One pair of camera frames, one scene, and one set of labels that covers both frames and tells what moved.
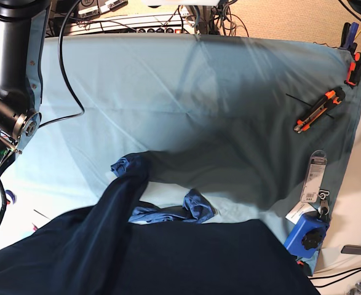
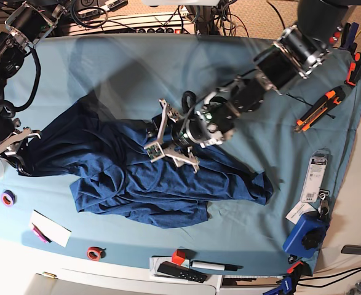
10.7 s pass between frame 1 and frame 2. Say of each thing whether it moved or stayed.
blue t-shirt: moved
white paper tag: stayed
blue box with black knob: stayed
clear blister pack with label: stayed
